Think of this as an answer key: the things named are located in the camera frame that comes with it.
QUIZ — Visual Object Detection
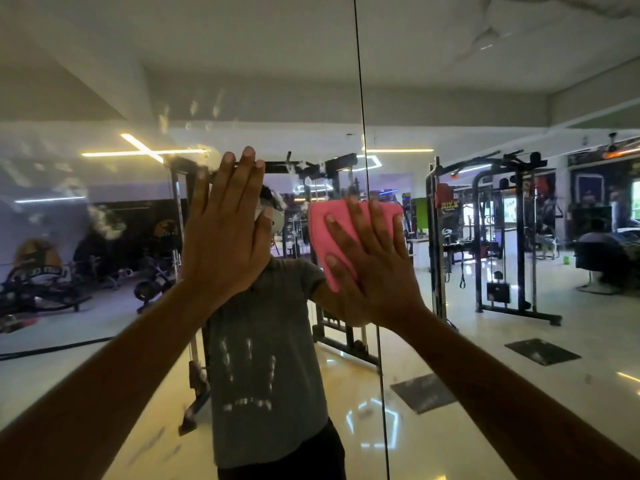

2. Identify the person's right hand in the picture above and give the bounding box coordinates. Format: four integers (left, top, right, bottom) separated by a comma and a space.
323, 197, 429, 331

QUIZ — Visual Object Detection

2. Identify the large wall mirror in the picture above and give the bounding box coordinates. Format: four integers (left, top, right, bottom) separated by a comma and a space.
0, 0, 640, 480

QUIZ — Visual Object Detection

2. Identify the person's left forearm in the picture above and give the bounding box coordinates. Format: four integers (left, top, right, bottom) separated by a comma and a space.
0, 282, 221, 480

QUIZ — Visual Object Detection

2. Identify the person's right forearm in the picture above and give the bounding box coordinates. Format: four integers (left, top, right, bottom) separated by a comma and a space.
397, 307, 640, 480

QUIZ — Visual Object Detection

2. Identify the pink cloth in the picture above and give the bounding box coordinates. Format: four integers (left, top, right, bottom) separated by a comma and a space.
307, 198, 405, 293

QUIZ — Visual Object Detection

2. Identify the person's left hand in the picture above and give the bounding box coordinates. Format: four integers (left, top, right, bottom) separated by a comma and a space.
181, 146, 275, 308

